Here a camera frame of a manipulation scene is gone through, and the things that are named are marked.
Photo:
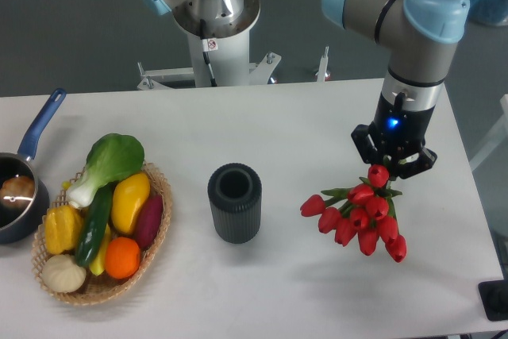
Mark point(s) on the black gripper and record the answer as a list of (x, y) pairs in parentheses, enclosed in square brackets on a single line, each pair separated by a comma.
[(398, 133)]

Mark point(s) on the red tulip bouquet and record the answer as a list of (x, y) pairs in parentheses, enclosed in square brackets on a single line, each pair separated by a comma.
[(365, 212)]

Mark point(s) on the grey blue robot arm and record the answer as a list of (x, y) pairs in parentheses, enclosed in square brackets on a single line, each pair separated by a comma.
[(422, 36)]

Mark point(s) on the dark grey ribbed vase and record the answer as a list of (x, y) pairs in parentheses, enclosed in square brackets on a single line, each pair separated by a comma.
[(235, 194)]

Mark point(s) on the black device at edge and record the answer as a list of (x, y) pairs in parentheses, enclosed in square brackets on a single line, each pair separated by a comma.
[(493, 295)]

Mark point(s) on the purple sweet potato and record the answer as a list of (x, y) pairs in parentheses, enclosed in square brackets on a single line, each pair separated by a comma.
[(148, 222)]

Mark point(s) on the yellow mango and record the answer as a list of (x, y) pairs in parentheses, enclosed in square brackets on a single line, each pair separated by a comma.
[(129, 197)]

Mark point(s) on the green bok choy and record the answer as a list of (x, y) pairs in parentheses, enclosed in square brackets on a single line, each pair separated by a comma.
[(112, 158)]

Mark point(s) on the orange fruit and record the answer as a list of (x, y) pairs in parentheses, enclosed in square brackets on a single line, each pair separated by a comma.
[(122, 258)]

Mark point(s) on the yellow banana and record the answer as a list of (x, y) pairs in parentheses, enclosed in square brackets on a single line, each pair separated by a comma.
[(97, 265)]

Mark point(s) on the green cucumber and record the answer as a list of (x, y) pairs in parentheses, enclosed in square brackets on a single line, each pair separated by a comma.
[(94, 226)]

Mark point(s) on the woven wicker basket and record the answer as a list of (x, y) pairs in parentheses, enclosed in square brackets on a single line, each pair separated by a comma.
[(101, 288)]

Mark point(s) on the yellow bell pepper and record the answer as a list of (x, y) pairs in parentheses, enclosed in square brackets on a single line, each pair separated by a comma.
[(62, 228)]

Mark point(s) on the white steamed bun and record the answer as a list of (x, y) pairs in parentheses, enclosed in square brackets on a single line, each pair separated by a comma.
[(62, 274)]

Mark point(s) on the brown bread in pan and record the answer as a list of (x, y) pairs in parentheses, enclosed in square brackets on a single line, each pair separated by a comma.
[(17, 192)]

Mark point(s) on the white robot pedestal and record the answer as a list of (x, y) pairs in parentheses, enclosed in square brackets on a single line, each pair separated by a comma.
[(218, 37)]

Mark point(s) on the blue handled saucepan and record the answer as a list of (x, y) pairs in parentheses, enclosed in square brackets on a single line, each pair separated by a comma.
[(18, 224)]

